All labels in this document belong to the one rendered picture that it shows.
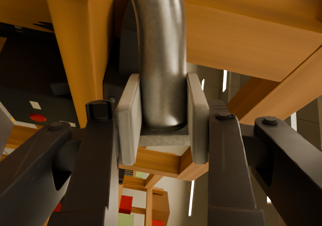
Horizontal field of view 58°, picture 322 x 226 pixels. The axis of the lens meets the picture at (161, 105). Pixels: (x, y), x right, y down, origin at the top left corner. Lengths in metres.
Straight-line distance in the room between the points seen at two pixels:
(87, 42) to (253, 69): 0.31
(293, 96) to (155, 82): 0.48
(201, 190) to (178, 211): 1.02
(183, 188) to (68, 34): 9.65
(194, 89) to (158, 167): 1.20
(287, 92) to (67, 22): 0.44
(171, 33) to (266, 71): 0.39
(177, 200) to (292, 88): 9.30
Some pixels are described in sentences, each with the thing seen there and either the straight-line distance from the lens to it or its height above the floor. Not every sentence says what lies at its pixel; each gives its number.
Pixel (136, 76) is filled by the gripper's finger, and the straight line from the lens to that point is 0.19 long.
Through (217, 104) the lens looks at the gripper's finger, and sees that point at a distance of 0.16.
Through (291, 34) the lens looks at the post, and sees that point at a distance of 0.47.
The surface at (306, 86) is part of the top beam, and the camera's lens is 0.60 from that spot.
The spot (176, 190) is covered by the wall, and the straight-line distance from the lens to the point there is 9.85.
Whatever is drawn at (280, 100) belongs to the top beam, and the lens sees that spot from 0.64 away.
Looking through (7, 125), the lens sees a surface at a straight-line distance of 0.97.
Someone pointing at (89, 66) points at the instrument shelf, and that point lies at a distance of 0.36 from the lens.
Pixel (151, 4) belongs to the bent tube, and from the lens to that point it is 0.17.
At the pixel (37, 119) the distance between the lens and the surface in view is 0.63.
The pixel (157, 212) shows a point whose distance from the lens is 4.50.
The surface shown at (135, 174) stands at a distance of 9.13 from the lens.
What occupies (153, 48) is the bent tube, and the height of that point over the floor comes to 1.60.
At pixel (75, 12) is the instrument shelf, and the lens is 0.29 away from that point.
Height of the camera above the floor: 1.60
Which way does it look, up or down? 5 degrees up
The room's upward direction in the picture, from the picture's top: 101 degrees clockwise
